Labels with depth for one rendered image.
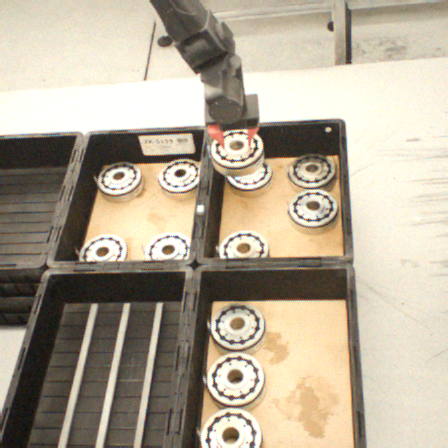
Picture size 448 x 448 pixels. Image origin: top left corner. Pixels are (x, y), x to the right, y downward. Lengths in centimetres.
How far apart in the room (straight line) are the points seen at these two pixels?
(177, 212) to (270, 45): 197
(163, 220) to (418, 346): 60
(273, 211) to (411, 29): 208
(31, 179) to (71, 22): 222
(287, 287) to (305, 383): 19
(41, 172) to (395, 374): 95
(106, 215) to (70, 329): 30
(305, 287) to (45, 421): 54
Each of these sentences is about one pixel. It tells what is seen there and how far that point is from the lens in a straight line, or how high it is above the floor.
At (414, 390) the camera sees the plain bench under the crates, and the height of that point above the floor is 70.
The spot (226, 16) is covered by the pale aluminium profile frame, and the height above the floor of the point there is 12.
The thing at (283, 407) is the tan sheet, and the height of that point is 83.
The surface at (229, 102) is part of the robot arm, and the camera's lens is 116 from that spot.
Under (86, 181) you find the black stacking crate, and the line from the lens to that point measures 161.
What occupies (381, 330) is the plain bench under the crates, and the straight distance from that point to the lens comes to 150.
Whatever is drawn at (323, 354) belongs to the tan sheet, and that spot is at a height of 83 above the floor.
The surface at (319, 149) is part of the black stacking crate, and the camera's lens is 162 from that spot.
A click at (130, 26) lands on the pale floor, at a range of 374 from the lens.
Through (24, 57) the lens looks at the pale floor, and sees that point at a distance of 374.
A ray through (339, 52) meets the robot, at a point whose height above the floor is 65.
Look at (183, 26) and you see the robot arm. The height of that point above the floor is 134.
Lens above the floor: 197
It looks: 49 degrees down
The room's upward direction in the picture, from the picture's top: 11 degrees counter-clockwise
